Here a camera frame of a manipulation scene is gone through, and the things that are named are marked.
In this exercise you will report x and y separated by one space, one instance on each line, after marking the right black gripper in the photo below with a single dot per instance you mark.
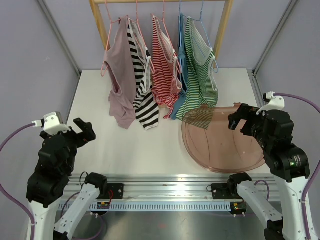
246 112

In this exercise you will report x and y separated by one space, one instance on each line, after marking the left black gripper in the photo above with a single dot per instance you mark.
87 130

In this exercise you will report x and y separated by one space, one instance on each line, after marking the black white striped tank top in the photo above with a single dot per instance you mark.
146 108

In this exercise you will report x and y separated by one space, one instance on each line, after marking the mauve pink tank top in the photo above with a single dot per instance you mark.
122 94

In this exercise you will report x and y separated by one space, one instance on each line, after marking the red white striped tank top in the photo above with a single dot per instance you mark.
166 84

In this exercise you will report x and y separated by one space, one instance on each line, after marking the blue tank top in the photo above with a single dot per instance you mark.
183 76

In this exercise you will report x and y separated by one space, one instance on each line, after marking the pink wire hanger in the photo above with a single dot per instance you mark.
165 26
115 56
140 32

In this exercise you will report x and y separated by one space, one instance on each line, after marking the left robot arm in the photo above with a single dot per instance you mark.
46 185

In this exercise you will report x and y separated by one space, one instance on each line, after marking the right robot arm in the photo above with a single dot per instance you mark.
290 168

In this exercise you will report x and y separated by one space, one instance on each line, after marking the green white striped tank top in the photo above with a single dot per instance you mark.
202 90

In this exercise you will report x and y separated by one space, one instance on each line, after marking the translucent pink plastic basin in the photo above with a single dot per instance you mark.
212 145

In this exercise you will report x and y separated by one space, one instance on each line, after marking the wooden clothes rack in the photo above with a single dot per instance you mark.
224 20

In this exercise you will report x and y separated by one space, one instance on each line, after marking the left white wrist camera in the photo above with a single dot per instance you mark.
52 124

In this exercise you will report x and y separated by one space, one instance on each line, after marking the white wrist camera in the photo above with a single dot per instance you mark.
52 124
273 102

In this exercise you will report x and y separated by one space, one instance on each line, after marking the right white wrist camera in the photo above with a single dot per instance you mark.
273 102

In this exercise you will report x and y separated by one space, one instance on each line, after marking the aluminium mounting rail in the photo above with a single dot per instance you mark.
170 188

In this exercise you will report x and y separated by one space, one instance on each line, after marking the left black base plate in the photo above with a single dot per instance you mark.
115 191

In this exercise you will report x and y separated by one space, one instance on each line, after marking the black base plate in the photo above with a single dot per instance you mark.
115 191
219 191

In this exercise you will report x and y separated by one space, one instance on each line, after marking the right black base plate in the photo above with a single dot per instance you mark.
219 191

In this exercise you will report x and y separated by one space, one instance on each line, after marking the white slotted cable duct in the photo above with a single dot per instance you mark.
195 206

